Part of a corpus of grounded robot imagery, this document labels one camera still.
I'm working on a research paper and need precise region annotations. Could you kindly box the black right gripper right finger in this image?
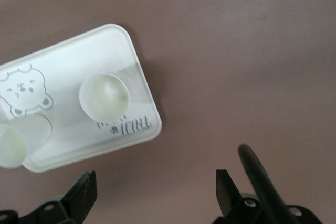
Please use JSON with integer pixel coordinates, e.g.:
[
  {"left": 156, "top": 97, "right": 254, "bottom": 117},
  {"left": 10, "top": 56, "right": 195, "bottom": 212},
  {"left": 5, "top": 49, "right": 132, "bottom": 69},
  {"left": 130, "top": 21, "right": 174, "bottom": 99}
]
[{"left": 214, "top": 169, "right": 325, "bottom": 224}]

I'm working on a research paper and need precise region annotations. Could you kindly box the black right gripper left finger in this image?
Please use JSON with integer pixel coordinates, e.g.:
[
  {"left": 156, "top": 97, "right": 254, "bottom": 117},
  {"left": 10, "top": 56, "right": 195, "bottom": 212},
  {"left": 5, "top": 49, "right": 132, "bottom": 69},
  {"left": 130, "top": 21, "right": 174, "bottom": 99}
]
[{"left": 19, "top": 170, "right": 97, "bottom": 224}]

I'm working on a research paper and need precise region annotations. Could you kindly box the white plastic cup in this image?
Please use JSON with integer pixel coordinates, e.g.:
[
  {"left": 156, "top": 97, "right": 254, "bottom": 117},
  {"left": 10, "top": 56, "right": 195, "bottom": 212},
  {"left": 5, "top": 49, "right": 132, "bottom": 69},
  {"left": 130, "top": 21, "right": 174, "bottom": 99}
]
[
  {"left": 0, "top": 113, "right": 54, "bottom": 169},
  {"left": 78, "top": 72, "right": 132, "bottom": 122}
]

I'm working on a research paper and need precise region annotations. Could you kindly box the white bear print tray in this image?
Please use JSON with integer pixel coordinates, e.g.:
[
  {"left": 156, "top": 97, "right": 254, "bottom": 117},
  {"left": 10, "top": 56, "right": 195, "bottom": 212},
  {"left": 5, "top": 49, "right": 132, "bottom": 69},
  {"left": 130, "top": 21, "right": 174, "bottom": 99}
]
[{"left": 0, "top": 23, "right": 163, "bottom": 174}]

